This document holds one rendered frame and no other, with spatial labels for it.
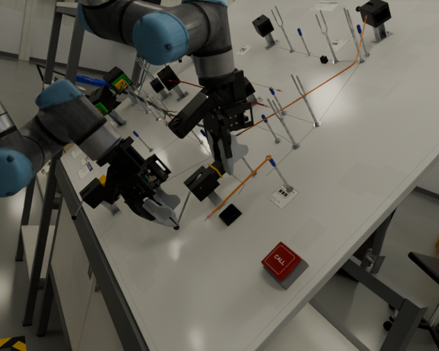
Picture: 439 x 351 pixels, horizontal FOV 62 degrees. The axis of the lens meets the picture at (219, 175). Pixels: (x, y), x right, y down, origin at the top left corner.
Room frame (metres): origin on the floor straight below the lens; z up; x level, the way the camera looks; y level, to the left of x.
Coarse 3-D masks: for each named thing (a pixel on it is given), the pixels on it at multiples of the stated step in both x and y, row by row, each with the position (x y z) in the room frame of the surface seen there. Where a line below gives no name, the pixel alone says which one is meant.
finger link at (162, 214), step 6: (144, 204) 0.69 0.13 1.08; (150, 204) 0.69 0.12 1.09; (156, 204) 0.69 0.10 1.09; (150, 210) 0.69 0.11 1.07; (156, 210) 0.69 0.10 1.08; (162, 210) 0.69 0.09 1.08; (168, 210) 0.69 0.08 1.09; (156, 216) 0.70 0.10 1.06; (162, 216) 0.70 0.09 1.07; (168, 216) 0.69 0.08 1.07; (156, 222) 0.70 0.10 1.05; (162, 222) 0.70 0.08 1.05; (168, 222) 0.71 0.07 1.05; (174, 222) 0.73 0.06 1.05
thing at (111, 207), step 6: (96, 180) 0.91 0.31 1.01; (90, 186) 0.90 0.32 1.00; (96, 186) 0.89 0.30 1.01; (102, 186) 0.89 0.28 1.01; (84, 192) 0.89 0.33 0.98; (90, 192) 0.88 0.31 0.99; (96, 192) 0.88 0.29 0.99; (102, 192) 0.89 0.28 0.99; (84, 198) 0.87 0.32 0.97; (90, 198) 0.88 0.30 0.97; (96, 198) 0.89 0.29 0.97; (90, 204) 0.88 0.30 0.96; (96, 204) 0.89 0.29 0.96; (102, 204) 0.91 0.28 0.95; (108, 204) 0.92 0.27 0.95; (114, 204) 0.95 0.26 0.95; (78, 210) 0.88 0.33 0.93; (114, 210) 0.93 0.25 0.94; (72, 216) 0.88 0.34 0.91
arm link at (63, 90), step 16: (64, 80) 0.66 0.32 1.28; (48, 96) 0.63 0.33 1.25; (64, 96) 0.64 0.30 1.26; (80, 96) 0.66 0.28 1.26; (48, 112) 0.64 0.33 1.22; (64, 112) 0.63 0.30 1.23; (80, 112) 0.65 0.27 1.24; (96, 112) 0.67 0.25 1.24; (48, 128) 0.63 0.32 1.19; (64, 128) 0.64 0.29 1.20; (80, 128) 0.64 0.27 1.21; (96, 128) 0.65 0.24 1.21
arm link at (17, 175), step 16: (0, 112) 0.52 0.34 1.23; (0, 128) 0.51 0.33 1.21; (16, 128) 0.54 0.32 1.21; (0, 144) 0.50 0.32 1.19; (16, 144) 0.52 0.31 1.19; (32, 144) 0.57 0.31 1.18; (0, 160) 0.48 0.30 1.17; (16, 160) 0.49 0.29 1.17; (32, 160) 0.54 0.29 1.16; (0, 176) 0.48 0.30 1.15; (16, 176) 0.49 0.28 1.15; (32, 176) 0.53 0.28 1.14; (0, 192) 0.48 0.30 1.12; (16, 192) 0.49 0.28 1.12
